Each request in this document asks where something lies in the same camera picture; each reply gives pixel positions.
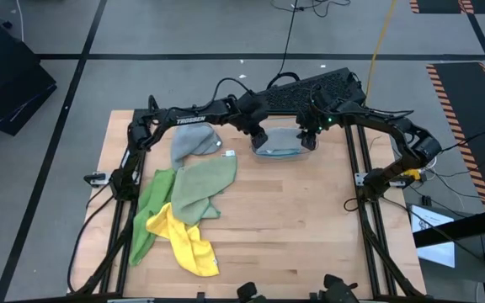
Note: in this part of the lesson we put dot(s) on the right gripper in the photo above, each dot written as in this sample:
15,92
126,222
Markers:
312,120

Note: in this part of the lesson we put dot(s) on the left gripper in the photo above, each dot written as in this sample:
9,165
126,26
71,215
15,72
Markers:
254,120

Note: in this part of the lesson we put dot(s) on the light blue microfiber towel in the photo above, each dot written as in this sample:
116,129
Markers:
280,155

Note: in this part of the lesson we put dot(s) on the plain grey microfiber towel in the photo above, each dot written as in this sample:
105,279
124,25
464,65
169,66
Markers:
194,141

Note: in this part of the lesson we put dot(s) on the pale green microfiber towel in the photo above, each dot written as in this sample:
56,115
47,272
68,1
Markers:
202,185

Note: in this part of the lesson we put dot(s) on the yellow microfiber towel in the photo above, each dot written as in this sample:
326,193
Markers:
188,244

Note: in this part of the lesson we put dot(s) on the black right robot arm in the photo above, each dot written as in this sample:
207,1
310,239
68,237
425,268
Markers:
394,126

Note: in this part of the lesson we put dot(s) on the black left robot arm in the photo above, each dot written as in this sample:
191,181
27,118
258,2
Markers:
192,118

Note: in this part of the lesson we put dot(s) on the bright green microfiber towel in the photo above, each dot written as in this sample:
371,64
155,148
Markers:
150,210

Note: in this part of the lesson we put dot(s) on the clear plastic bin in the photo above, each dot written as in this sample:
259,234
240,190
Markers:
284,159

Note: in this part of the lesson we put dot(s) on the black perforated computer case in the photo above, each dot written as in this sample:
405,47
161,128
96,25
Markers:
339,84

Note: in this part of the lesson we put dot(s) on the small yellow connector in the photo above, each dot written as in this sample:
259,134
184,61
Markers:
411,173

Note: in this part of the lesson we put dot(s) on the black hazard-striped floor mat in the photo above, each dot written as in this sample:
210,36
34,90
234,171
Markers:
465,105
436,5

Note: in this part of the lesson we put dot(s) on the white printed sheet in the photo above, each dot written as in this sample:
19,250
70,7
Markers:
436,252

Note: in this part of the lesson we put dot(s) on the black metal beam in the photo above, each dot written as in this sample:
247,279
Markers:
470,227

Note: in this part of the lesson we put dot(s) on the large black equipment case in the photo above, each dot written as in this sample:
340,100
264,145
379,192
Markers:
6,84

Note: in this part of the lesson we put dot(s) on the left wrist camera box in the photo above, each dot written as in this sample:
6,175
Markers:
251,101

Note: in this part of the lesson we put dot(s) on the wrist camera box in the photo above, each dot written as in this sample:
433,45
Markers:
322,97
251,101

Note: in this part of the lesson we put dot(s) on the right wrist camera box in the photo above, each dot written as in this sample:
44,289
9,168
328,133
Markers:
322,97

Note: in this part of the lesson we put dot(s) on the black metal table frame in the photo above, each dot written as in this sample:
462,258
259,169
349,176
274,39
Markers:
352,160

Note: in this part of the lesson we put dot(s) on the silver metal bracket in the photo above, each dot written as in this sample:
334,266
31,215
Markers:
98,179
360,179

